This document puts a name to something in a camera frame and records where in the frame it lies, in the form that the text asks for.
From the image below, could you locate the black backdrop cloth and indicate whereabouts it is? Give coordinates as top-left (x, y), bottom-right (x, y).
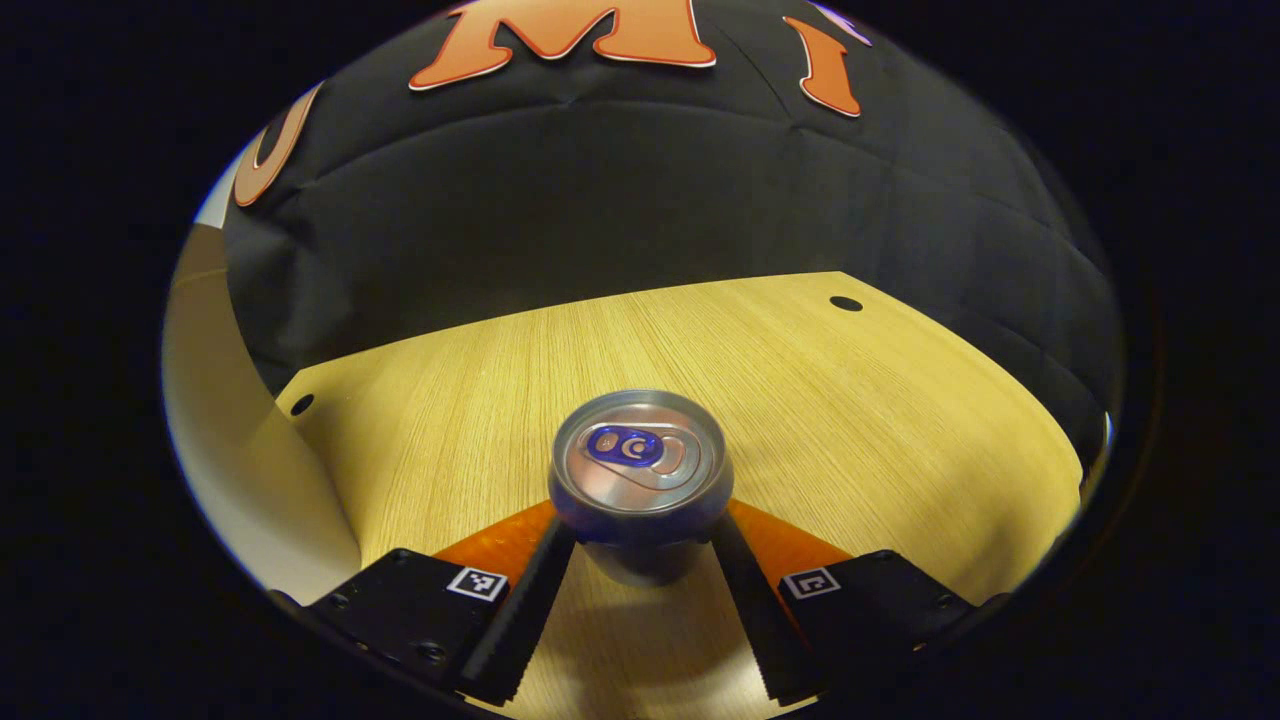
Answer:
top-left (222, 0), bottom-right (1123, 471)

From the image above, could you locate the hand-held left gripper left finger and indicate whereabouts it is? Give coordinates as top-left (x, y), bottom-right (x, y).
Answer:
top-left (300, 498), bottom-right (579, 707)

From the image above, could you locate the wooden desktop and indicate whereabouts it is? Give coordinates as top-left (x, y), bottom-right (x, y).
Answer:
top-left (275, 270), bottom-right (1088, 720)

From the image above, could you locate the blue pop can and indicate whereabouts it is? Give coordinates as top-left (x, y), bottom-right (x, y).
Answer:
top-left (548, 389), bottom-right (734, 586)

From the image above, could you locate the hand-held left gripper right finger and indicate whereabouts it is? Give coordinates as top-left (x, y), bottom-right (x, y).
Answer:
top-left (712, 498), bottom-right (1006, 703)

